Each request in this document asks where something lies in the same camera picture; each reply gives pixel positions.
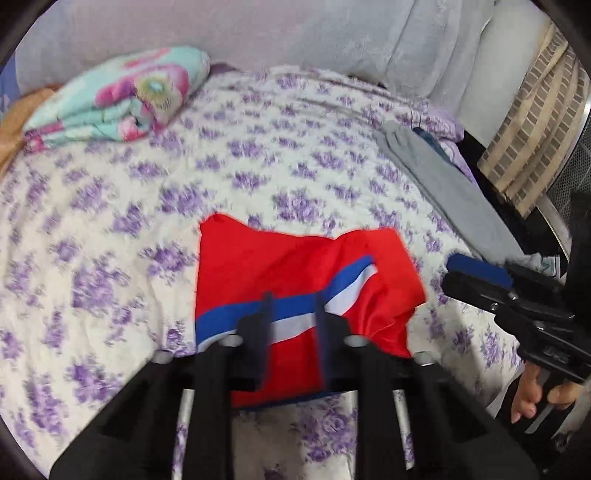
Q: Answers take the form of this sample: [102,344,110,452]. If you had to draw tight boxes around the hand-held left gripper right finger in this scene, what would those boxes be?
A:
[314,291,542,480]

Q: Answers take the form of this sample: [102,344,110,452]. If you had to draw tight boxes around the perforated metal window grille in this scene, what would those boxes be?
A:
[536,134,591,259]

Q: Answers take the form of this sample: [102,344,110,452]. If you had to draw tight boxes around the folded floral blanket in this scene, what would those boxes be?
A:
[22,45,212,151]

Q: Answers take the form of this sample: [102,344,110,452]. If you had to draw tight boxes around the grey sweatpants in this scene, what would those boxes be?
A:
[373,120,565,278]

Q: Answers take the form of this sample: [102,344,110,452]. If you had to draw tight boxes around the beige brick-pattern curtain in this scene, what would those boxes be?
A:
[477,22,590,219]

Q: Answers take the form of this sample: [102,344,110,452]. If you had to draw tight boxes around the red pants with blue stripe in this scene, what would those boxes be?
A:
[194,212,428,409]

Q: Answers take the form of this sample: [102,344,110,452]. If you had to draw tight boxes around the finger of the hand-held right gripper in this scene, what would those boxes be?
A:
[505,261,568,292]
[442,252,514,315]

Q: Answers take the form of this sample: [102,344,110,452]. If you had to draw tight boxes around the purple floral bedspread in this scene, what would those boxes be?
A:
[0,66,533,480]

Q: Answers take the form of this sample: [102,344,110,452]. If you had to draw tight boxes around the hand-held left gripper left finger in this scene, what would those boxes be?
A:
[48,291,274,480]

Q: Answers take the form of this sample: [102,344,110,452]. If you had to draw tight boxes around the person's right hand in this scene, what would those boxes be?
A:
[510,362,579,425]

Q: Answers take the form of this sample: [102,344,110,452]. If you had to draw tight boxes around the orange cloth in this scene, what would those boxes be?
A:
[0,87,57,178]

